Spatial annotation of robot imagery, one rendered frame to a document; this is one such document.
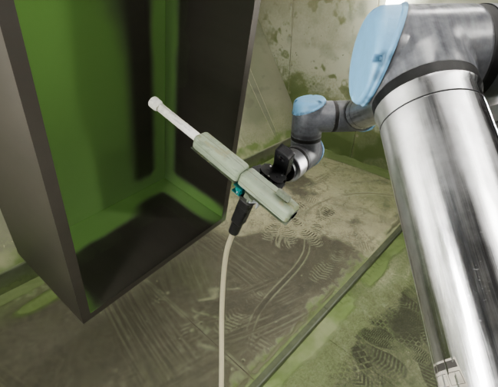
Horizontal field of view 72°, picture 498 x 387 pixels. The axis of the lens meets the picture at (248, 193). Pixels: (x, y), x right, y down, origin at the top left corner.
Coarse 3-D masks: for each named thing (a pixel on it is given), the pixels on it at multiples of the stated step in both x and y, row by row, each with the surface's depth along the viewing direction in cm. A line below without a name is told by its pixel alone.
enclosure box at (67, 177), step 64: (0, 0) 45; (64, 0) 83; (128, 0) 96; (192, 0) 99; (256, 0) 85; (0, 64) 52; (64, 64) 91; (128, 64) 106; (192, 64) 110; (0, 128) 65; (64, 128) 100; (128, 128) 119; (0, 192) 88; (64, 192) 111; (128, 192) 135; (192, 192) 140; (64, 256) 77; (128, 256) 114
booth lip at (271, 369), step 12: (372, 264) 177; (360, 276) 168; (348, 288) 161; (336, 300) 154; (324, 312) 149; (312, 324) 144; (300, 336) 139; (288, 348) 134; (276, 360) 130; (264, 372) 126; (252, 384) 122; (264, 384) 125
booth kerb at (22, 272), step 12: (276, 144) 268; (288, 144) 280; (252, 156) 251; (264, 156) 262; (24, 264) 157; (0, 276) 151; (12, 276) 155; (24, 276) 159; (36, 276) 163; (0, 288) 153; (12, 288) 157
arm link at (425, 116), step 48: (384, 48) 37; (432, 48) 36; (480, 48) 38; (384, 96) 39; (432, 96) 35; (480, 96) 35; (384, 144) 40; (432, 144) 34; (480, 144) 32; (432, 192) 33; (480, 192) 31; (432, 240) 32; (480, 240) 29; (432, 288) 31; (480, 288) 28; (432, 336) 31; (480, 336) 27; (480, 384) 27
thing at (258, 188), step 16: (160, 112) 90; (192, 128) 87; (208, 144) 83; (208, 160) 85; (224, 160) 81; (240, 160) 83; (240, 176) 80; (256, 176) 80; (256, 192) 79; (272, 192) 78; (240, 208) 86; (272, 208) 78; (288, 208) 76; (240, 224) 89
